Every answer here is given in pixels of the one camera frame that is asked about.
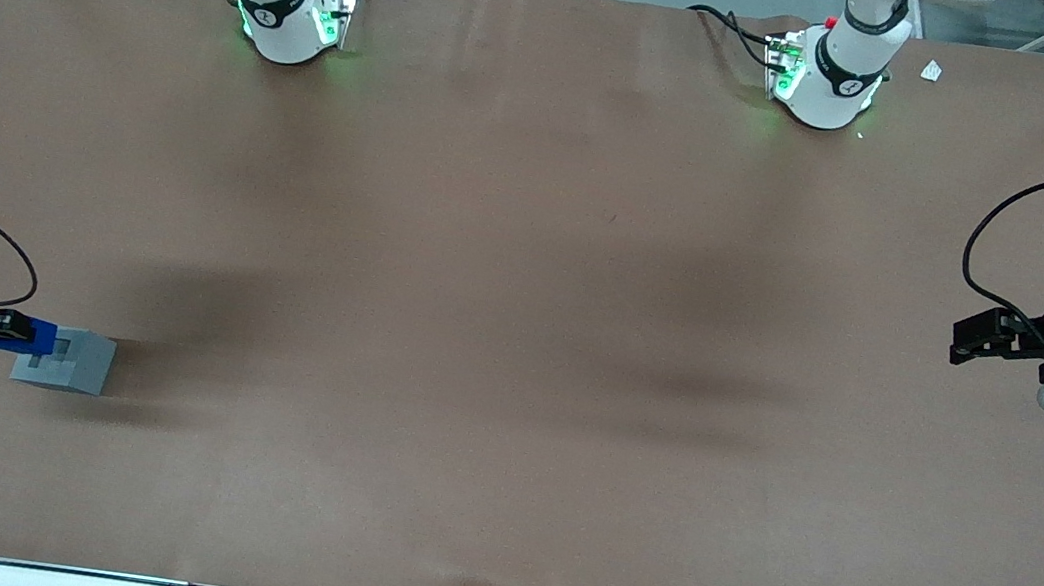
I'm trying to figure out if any blue plastic part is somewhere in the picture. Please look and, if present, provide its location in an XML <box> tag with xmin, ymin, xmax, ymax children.
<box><xmin>0</xmin><ymin>312</ymin><xmax>61</xmax><ymax>362</ymax></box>

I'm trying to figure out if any gray square base block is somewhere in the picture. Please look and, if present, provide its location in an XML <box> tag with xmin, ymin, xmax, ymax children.
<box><xmin>8</xmin><ymin>321</ymin><xmax>119</xmax><ymax>399</ymax></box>

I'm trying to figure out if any brown table cover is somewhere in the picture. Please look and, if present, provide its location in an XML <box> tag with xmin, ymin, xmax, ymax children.
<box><xmin>0</xmin><ymin>0</ymin><xmax>1044</xmax><ymax>586</ymax></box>

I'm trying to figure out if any black left base cable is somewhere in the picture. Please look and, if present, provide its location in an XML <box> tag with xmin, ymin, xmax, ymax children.
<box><xmin>681</xmin><ymin>1</ymin><xmax>784</xmax><ymax>73</ymax></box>

